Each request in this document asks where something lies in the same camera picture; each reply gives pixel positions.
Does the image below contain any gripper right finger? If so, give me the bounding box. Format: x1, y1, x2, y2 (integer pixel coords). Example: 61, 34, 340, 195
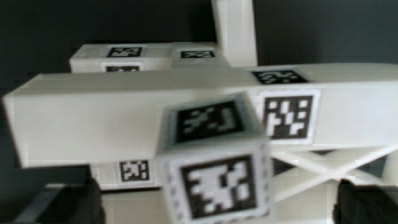
331, 179, 398, 224

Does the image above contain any white cube leg block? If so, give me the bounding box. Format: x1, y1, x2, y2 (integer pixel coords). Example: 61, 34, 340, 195
156, 92, 271, 224

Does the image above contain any white chair back frame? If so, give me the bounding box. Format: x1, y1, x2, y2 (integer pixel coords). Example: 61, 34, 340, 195
3, 63, 398, 199

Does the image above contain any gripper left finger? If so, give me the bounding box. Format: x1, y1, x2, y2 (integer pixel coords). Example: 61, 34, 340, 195
12, 178, 104, 224

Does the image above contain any white workspace border frame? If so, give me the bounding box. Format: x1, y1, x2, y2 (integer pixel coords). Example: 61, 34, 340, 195
211, 0, 257, 67

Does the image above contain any white leg block tagged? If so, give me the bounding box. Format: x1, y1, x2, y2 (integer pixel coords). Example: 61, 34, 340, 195
170, 42, 228, 69

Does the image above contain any white chair seat part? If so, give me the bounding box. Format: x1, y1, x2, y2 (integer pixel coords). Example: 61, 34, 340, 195
90, 151, 398, 224

